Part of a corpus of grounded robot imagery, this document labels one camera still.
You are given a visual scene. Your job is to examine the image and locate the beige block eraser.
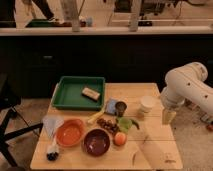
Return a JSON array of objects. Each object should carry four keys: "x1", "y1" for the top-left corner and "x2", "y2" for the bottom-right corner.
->
[{"x1": 82, "y1": 87, "x2": 100, "y2": 100}]

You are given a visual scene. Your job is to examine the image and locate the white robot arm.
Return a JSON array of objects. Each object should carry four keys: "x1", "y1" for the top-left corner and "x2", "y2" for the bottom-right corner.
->
[{"x1": 160, "y1": 62, "x2": 213, "y2": 125}]

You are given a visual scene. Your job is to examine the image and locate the purple bowl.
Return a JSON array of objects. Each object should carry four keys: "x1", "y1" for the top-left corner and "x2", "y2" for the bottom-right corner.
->
[{"x1": 82, "y1": 129, "x2": 110, "y2": 157}]

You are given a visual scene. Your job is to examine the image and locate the orange bowl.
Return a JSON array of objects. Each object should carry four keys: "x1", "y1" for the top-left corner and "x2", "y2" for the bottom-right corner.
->
[{"x1": 56, "y1": 119, "x2": 85, "y2": 147}]

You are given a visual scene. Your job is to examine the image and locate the white paper cup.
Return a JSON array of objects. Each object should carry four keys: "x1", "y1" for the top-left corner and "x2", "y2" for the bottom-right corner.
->
[{"x1": 140, "y1": 96, "x2": 156, "y2": 113}]

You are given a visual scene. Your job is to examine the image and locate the green leafy vegetable toy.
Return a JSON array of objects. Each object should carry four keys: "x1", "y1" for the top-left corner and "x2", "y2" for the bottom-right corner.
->
[{"x1": 116, "y1": 117, "x2": 140, "y2": 134}]

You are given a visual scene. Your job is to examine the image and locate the dark metal cup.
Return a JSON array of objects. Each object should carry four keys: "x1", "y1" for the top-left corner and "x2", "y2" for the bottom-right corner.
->
[{"x1": 115, "y1": 101, "x2": 127, "y2": 117}]

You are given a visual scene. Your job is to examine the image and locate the orange fruit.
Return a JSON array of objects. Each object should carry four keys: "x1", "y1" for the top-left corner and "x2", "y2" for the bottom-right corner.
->
[{"x1": 114, "y1": 132, "x2": 127, "y2": 146}]

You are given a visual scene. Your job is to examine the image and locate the dark grape bunch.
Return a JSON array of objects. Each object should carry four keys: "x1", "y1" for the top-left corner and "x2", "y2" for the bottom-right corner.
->
[{"x1": 97, "y1": 118, "x2": 119, "y2": 135}]

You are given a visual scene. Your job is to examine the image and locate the yellow banana toy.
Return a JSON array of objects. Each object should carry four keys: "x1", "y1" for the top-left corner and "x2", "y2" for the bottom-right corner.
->
[{"x1": 87, "y1": 110, "x2": 104, "y2": 125}]

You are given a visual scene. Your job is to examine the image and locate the green plastic tray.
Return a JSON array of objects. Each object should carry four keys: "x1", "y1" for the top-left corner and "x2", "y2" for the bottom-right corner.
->
[{"x1": 52, "y1": 76, "x2": 105, "y2": 111}]

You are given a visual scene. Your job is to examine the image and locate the clear plastic bag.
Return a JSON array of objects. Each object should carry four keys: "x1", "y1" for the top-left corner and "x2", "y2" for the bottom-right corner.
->
[{"x1": 42, "y1": 115, "x2": 64, "y2": 138}]

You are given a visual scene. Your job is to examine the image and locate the white brush with dark head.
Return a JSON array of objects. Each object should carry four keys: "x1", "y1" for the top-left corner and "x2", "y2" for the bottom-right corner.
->
[{"x1": 46, "y1": 139, "x2": 59, "y2": 161}]

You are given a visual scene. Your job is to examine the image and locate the black chair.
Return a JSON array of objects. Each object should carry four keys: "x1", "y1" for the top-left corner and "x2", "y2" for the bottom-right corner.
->
[{"x1": 0, "y1": 73, "x2": 44, "y2": 168}]

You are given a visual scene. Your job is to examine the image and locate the green bin in background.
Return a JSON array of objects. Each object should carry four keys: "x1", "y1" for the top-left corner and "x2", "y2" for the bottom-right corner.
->
[{"x1": 26, "y1": 19, "x2": 59, "y2": 28}]

